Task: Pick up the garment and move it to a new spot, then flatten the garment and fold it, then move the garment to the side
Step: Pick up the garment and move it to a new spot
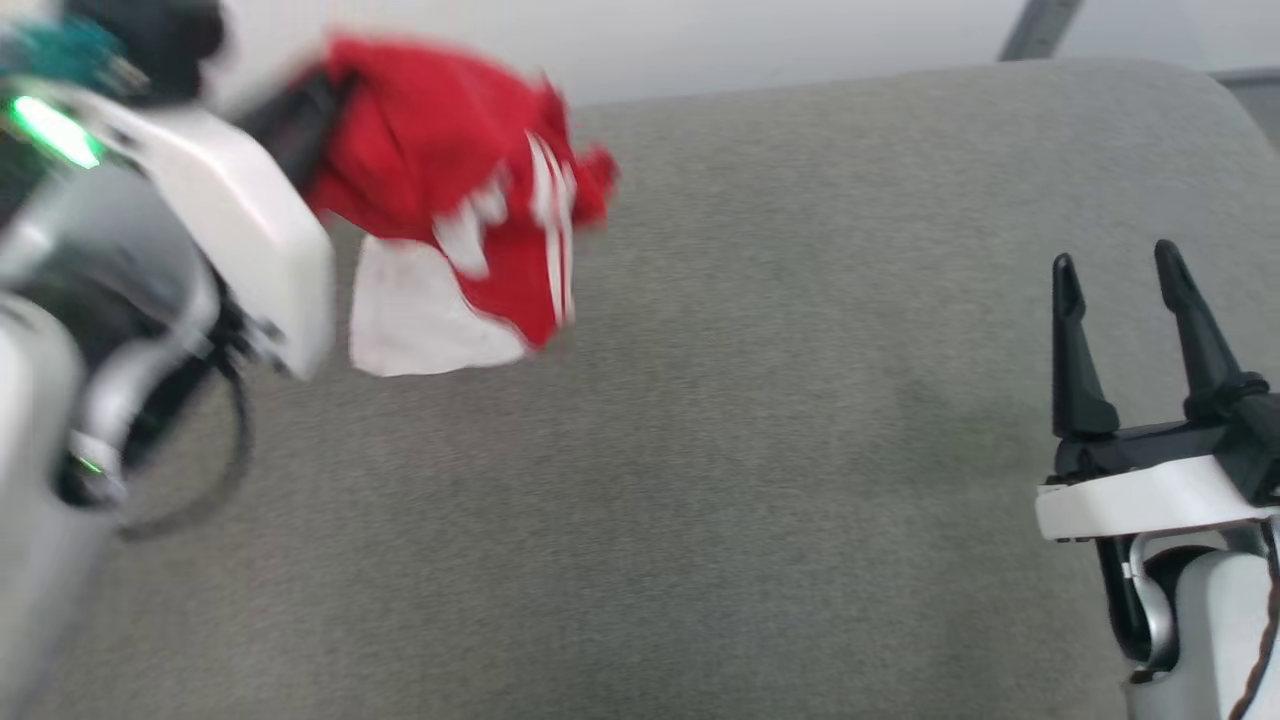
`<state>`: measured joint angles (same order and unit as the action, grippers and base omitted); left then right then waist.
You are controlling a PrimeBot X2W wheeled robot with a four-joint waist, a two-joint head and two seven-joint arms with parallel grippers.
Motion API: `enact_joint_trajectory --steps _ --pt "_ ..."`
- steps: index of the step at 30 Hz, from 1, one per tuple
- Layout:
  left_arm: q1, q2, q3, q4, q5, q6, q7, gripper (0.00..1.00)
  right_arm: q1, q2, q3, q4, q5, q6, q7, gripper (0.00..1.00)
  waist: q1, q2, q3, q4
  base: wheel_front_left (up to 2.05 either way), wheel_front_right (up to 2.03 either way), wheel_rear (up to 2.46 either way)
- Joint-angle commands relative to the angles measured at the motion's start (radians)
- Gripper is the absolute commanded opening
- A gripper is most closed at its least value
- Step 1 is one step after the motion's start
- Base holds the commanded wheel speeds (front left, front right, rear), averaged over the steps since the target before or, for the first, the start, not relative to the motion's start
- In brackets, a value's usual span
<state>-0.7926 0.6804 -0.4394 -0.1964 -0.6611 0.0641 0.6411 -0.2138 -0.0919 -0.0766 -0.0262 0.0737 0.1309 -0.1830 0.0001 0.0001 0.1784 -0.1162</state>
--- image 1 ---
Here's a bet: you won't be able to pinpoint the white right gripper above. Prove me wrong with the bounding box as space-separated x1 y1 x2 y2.
1035 240 1280 546

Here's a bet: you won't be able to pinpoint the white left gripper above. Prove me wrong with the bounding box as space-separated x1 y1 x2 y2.
80 65 351 381

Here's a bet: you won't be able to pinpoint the red Bulls jersey white sleeves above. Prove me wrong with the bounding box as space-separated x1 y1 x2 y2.
300 35 619 379

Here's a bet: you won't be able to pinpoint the grey fabric sofa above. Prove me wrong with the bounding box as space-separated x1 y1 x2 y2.
0 55 1280 720

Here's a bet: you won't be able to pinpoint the grey diagonal bar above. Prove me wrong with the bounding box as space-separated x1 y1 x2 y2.
998 0 1087 63

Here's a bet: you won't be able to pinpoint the black cable with teal plug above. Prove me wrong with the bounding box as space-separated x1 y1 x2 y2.
0 20 126 91

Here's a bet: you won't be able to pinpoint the braided black right arm cable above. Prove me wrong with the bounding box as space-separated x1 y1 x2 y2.
1228 520 1280 720

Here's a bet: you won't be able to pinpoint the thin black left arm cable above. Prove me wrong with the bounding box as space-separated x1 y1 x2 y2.
120 365 256 541

